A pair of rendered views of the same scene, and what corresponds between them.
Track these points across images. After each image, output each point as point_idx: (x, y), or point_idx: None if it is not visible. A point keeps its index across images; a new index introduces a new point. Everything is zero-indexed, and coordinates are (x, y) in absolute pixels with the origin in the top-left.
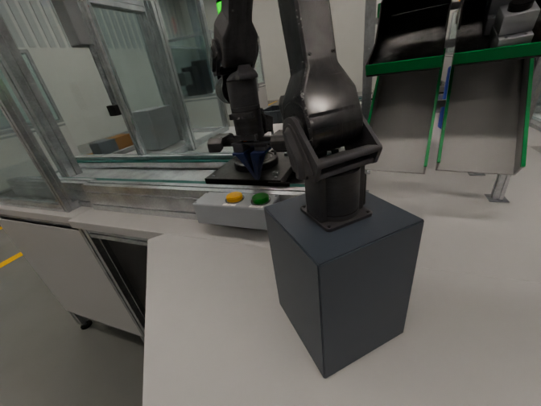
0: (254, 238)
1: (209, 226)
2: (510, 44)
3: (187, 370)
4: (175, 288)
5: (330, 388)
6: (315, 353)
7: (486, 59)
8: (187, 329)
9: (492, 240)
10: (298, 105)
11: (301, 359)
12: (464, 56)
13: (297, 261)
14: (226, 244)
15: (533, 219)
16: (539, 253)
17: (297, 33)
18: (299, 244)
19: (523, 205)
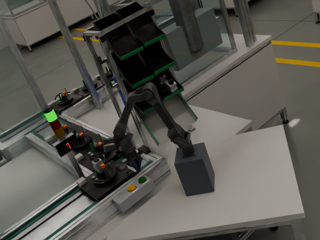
0: (147, 199)
1: (121, 216)
2: (175, 91)
3: (192, 220)
4: (155, 226)
5: (216, 191)
6: (208, 186)
7: (171, 96)
8: (177, 221)
9: (205, 142)
10: (178, 134)
11: (206, 195)
12: (166, 98)
13: (195, 165)
14: (142, 209)
15: (206, 130)
16: (215, 137)
17: (170, 122)
18: (195, 160)
19: (199, 126)
